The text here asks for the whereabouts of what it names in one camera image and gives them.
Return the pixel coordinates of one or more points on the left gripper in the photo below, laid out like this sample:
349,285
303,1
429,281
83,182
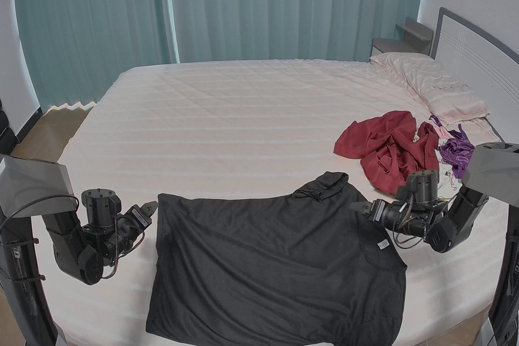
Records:
136,222

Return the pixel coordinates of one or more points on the purple garment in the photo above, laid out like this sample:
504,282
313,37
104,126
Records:
456,151

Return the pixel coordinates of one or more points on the pale pink garment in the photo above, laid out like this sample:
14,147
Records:
441,131

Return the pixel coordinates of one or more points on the black chest of drawers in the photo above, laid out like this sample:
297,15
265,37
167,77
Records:
7,129

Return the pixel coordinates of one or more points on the white printed garment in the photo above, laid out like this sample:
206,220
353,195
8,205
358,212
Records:
448,174

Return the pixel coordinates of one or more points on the cream pillow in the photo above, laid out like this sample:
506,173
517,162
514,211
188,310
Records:
442,89

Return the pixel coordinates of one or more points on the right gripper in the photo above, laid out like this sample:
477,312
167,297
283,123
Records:
389,214

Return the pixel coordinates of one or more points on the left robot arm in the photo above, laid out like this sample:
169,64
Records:
32,182

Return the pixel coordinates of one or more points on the black T-shirt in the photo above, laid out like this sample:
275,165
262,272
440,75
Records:
263,255

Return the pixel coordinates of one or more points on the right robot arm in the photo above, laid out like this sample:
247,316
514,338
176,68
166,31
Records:
490,170

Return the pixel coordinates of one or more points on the grey bedside table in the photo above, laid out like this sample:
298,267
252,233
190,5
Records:
405,42

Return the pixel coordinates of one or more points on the bed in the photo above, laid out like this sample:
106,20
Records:
243,121

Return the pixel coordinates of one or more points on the dark red garment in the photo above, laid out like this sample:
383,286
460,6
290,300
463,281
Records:
385,141

